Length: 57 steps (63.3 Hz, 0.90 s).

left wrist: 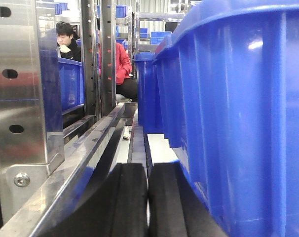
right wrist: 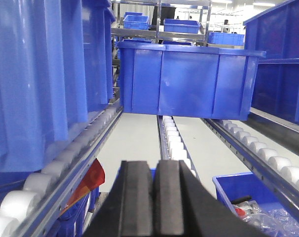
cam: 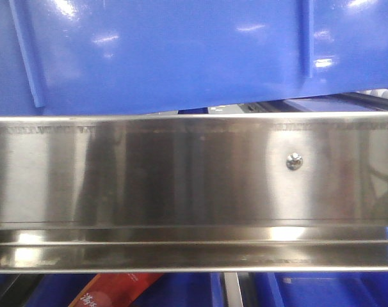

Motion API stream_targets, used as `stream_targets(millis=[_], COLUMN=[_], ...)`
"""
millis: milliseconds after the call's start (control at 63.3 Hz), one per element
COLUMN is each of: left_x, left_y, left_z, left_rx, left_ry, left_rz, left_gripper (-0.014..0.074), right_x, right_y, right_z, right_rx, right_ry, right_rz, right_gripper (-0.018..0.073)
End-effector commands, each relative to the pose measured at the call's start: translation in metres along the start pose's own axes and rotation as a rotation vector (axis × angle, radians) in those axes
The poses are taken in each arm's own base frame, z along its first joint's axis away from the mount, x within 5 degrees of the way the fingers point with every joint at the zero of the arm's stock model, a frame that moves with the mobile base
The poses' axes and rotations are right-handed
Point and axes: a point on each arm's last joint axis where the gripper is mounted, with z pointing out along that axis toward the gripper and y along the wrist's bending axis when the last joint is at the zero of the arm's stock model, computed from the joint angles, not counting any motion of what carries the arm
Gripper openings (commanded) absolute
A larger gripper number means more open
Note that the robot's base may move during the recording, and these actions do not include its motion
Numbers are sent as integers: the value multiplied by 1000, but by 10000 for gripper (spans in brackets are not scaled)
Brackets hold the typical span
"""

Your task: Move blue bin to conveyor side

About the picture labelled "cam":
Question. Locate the blue plastic bin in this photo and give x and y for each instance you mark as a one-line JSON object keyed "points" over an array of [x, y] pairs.
{"points": [[137, 57]]}

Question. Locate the stainless steel rail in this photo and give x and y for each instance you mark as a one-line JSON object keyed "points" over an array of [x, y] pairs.
{"points": [[194, 193]]}

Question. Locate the left rail screw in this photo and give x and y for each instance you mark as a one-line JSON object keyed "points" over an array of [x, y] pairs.
{"points": [[294, 161]]}

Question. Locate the red printed package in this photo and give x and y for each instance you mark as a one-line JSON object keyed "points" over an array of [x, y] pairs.
{"points": [[115, 289]]}

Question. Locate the white conveyor rollers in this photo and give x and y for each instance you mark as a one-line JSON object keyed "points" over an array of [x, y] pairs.
{"points": [[380, 93]]}

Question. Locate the lower blue bin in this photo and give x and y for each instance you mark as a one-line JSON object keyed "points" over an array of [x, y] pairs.
{"points": [[242, 289]]}

